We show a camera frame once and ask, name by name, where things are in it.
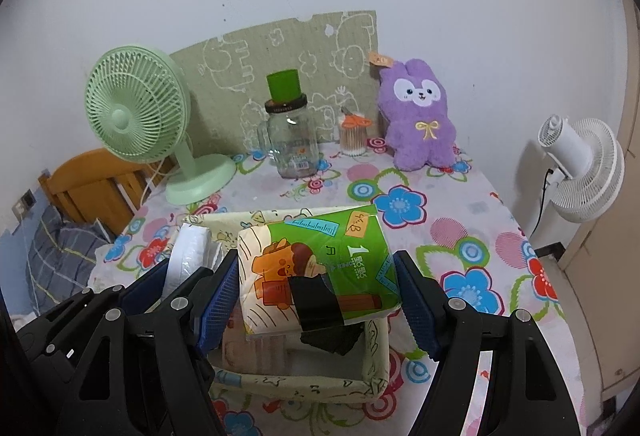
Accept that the clear pack of cotton pads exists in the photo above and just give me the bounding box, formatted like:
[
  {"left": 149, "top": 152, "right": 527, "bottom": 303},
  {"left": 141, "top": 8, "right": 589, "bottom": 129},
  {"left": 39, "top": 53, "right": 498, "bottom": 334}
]
[{"left": 160, "top": 223, "right": 238, "bottom": 300}]

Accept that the green cartoon tissue pack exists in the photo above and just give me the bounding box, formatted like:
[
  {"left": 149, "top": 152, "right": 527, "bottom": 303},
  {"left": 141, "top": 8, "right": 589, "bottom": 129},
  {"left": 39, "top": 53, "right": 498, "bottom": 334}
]
[{"left": 236, "top": 204, "right": 400, "bottom": 338}]

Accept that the grey plaid bedding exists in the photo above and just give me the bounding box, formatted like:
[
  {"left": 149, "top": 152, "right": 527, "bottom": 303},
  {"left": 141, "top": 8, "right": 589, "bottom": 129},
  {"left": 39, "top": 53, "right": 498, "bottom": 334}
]
[{"left": 1, "top": 205, "right": 114, "bottom": 315}]

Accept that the pale green fabric storage box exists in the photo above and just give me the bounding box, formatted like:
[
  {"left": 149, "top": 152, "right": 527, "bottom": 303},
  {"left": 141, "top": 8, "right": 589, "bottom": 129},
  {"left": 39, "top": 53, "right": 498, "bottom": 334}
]
[{"left": 185, "top": 207, "right": 390, "bottom": 404}]

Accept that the wooden bed headboard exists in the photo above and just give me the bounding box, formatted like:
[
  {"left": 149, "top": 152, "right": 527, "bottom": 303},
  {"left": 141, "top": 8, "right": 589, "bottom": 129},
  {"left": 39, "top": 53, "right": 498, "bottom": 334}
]
[{"left": 38, "top": 148, "right": 174, "bottom": 235}]

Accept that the green desk fan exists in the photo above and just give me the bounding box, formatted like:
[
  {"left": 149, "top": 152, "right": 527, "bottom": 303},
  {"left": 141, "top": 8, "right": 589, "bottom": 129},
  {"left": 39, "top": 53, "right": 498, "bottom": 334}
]
[{"left": 85, "top": 45, "right": 236, "bottom": 205}]

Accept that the glass jar with green lid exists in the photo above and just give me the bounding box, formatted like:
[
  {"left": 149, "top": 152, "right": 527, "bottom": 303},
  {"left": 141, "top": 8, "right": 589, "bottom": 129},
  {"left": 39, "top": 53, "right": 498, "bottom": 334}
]
[{"left": 257, "top": 69, "right": 319, "bottom": 179}]

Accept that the green printed cardboard sheet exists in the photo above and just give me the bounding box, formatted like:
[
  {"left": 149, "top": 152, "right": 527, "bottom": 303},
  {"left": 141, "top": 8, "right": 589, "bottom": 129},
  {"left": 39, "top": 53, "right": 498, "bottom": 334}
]
[{"left": 171, "top": 10, "right": 378, "bottom": 156}]

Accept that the white clip fan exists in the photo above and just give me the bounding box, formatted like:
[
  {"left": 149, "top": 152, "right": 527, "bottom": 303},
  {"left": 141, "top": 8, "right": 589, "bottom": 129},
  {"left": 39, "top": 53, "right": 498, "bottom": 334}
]
[{"left": 537, "top": 115, "right": 625, "bottom": 224}]

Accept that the toothpick holder with orange lid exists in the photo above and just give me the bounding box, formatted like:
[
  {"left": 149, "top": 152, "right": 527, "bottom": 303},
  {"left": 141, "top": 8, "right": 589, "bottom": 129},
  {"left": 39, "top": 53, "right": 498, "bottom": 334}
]
[{"left": 338, "top": 107, "right": 372, "bottom": 157}]

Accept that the purple plush bunny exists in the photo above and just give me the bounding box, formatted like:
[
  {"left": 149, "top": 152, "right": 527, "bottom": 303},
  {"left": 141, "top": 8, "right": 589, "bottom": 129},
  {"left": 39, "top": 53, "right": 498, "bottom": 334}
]
[{"left": 369, "top": 53, "right": 457, "bottom": 171}]

